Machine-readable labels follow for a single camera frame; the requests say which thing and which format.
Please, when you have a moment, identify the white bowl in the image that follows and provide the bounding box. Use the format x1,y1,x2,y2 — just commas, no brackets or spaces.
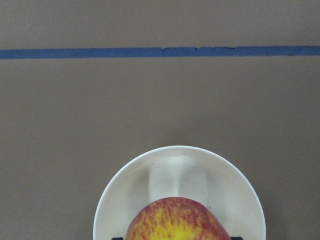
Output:
93,145,267,240

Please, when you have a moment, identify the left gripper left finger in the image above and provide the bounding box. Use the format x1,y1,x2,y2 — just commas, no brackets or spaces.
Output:
111,237,124,240

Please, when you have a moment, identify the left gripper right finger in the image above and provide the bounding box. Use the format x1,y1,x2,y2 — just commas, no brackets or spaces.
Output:
230,236,243,240

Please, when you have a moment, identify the horizontal blue tape line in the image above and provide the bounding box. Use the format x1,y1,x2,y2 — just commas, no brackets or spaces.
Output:
0,45,320,60

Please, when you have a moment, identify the red yellow apple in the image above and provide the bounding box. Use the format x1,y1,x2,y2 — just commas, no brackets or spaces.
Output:
125,197,231,240

